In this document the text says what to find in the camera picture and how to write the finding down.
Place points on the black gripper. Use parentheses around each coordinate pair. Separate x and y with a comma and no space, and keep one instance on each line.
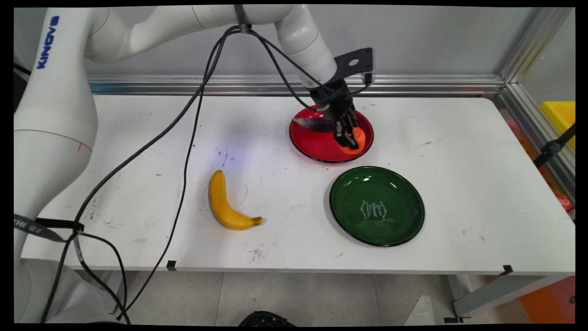
(335,99)

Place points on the orange tangerine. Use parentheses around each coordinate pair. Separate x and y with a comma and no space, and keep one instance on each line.
(360,136)

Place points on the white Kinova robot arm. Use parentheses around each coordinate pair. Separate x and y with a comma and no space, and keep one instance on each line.
(55,105)

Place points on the red round plate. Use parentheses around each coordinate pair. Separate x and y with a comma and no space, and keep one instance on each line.
(317,145)

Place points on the green round plate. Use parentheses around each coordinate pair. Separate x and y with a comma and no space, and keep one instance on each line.
(367,188)

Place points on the yellow banana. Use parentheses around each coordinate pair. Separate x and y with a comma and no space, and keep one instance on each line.
(220,207)

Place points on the black round floor object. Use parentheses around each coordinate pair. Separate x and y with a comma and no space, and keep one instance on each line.
(266,318)

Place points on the black tape marker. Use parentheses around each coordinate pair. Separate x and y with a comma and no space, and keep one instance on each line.
(508,270)
(171,265)

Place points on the yellow plastic box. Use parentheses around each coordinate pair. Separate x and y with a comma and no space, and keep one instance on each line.
(561,117)

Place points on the grey table leg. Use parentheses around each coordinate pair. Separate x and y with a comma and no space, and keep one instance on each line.
(496,294)

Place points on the orange box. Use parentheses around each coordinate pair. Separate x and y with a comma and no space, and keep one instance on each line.
(551,299)

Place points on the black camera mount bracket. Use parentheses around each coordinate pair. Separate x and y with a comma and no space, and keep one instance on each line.
(353,62)

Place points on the long aluminium frame rail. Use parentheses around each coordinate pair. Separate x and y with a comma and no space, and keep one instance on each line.
(413,85)

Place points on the short aluminium frame rail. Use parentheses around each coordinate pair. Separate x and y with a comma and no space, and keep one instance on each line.
(537,133)

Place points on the aluminium frame post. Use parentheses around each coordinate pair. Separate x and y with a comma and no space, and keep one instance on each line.
(535,41)

